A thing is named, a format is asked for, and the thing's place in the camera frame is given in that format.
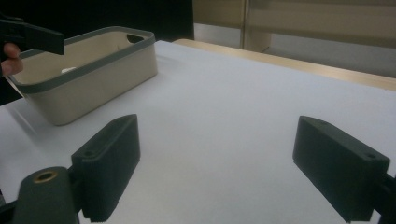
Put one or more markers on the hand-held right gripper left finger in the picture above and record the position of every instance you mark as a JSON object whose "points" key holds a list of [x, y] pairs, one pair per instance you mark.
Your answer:
{"points": [[106, 168]]}

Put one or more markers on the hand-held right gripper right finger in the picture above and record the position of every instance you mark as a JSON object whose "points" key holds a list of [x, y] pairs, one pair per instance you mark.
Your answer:
{"points": [[339, 168]]}

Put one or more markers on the beige basket with grey rim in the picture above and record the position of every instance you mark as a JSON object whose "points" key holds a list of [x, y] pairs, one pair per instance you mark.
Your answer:
{"points": [[93, 87]]}

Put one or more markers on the wooden table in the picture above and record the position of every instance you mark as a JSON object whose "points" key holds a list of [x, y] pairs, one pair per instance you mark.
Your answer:
{"points": [[295, 63]]}

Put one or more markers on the wooden shelf unit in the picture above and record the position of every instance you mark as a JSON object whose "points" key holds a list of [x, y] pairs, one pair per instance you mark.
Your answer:
{"points": [[311, 21]]}

